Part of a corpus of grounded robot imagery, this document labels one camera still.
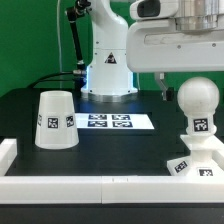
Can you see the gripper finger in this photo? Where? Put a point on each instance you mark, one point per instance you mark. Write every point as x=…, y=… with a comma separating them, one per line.
x=167, y=92

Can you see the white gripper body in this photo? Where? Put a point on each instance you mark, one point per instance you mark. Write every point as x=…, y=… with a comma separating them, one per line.
x=156, y=46

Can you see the white lamp bulb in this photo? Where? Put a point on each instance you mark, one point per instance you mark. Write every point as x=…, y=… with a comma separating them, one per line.
x=198, y=98

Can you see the white lamp base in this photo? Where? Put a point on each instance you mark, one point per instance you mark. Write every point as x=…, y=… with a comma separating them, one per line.
x=200, y=162

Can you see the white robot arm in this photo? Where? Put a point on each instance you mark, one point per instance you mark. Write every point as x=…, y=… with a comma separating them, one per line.
x=108, y=75

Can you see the white lamp shade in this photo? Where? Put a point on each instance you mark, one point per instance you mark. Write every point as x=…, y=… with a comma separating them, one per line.
x=56, y=123

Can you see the white marker sheet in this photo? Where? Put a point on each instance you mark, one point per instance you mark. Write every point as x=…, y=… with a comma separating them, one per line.
x=113, y=121

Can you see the white camera module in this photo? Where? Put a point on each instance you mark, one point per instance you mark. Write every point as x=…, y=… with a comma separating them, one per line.
x=153, y=9

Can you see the white front border wall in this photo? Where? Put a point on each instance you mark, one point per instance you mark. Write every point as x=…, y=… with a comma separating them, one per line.
x=110, y=189

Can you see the white border wall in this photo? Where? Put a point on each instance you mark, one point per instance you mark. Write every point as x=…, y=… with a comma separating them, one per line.
x=110, y=189
x=8, y=152

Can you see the white left border wall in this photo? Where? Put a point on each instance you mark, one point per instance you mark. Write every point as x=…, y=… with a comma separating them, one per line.
x=8, y=152

